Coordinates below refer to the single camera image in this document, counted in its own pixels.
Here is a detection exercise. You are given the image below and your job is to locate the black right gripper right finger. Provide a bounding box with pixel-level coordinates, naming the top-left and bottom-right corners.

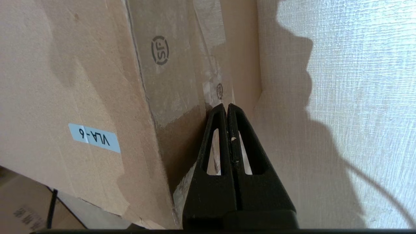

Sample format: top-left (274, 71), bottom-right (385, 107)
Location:
top-left (227, 103), bottom-right (297, 214)

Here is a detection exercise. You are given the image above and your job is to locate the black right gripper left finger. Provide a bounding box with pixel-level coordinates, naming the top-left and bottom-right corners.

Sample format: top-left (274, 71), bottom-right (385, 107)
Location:
top-left (183, 103), bottom-right (238, 214)

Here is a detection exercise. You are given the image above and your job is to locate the cardboard box black print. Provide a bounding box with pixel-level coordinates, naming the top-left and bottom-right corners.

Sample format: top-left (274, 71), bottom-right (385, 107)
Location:
top-left (0, 166), bottom-right (85, 234)

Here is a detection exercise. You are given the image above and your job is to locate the brown cardboard shoe box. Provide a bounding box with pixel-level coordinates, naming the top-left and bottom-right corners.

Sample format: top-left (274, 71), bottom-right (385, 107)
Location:
top-left (0, 0), bottom-right (262, 229)

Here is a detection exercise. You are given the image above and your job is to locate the thin black strap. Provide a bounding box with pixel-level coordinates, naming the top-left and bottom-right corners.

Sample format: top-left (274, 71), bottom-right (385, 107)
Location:
top-left (46, 188), bottom-right (59, 229)

